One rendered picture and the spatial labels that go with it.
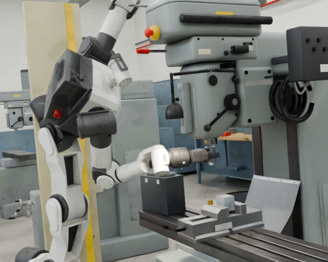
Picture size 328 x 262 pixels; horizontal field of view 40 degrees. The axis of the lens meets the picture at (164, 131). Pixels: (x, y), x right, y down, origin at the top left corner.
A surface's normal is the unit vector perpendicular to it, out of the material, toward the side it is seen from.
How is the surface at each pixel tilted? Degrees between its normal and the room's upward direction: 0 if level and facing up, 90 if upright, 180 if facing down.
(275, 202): 63
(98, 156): 125
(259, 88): 90
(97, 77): 58
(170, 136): 90
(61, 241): 115
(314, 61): 90
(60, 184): 90
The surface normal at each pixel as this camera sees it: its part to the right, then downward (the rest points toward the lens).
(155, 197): -0.78, 0.10
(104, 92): 0.61, -0.55
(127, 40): 0.49, 0.00
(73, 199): 0.75, -0.18
